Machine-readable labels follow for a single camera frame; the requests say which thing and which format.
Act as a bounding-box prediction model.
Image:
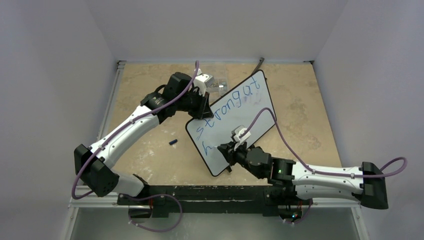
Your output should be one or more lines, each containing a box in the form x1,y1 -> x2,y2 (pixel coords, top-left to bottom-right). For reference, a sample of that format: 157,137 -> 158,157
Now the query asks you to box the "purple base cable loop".
127,191 -> 183,233

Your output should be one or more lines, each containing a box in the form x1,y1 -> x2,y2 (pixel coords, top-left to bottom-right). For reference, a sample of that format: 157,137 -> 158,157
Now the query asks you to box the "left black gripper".
176,88 -> 212,120

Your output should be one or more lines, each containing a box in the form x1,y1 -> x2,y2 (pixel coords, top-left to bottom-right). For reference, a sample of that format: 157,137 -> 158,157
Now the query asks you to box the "black metal allen key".
251,57 -> 265,75

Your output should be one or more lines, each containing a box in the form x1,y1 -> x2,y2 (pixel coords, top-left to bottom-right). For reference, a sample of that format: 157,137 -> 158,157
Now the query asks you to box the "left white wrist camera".
193,68 -> 215,96

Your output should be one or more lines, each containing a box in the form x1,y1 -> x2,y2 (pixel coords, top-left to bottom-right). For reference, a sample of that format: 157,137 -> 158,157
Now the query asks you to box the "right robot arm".
217,142 -> 389,210

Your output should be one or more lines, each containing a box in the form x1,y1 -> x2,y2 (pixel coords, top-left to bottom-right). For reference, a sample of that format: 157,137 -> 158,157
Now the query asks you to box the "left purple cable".
71,60 -> 200,201

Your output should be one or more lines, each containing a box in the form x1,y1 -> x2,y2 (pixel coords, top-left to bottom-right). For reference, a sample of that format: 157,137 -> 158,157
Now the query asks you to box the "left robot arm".
73,72 -> 215,205

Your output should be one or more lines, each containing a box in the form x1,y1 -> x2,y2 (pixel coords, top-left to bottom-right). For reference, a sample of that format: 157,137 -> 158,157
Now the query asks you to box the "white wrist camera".
193,68 -> 215,96
231,125 -> 251,151

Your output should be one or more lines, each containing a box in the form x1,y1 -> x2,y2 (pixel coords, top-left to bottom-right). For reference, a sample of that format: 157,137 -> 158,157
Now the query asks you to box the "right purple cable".
241,107 -> 408,180

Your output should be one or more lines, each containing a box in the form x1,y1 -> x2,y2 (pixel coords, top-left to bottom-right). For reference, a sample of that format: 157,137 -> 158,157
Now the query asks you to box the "white whiteboard black frame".
185,70 -> 276,177

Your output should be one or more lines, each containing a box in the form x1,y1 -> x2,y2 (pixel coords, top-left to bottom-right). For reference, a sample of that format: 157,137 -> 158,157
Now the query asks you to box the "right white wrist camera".
231,125 -> 251,151

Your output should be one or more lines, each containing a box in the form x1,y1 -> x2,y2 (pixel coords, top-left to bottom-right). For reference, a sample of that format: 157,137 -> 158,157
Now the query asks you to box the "aluminium rail frame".
59,60 -> 127,240

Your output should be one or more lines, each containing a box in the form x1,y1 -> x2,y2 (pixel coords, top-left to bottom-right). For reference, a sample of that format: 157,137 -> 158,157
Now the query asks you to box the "clear plastic screw box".
200,62 -> 230,101

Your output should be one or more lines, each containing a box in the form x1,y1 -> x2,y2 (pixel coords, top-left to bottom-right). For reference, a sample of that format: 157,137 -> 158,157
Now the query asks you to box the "blue marker cap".
168,139 -> 178,146

